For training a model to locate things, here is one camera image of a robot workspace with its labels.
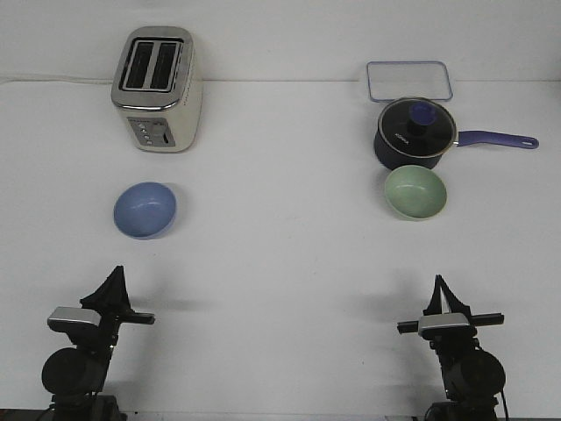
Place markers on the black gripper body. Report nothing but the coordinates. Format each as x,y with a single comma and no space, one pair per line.
439,337
108,330

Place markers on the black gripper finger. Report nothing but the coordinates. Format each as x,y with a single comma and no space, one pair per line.
125,305
453,303
435,304
110,294

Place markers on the blue bowl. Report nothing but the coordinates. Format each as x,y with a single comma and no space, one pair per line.
145,210

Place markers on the green bowl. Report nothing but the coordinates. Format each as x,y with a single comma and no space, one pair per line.
415,192

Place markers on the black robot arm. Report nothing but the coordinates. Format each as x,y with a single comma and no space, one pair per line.
75,375
472,377

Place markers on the dark blue saucepan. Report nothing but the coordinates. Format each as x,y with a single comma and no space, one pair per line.
417,151

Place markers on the glass pot lid blue knob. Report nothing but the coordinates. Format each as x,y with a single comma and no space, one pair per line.
415,117

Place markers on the cream and chrome toaster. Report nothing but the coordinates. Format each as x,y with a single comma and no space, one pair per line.
157,88

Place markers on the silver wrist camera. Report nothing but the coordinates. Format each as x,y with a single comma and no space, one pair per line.
71,319
428,324

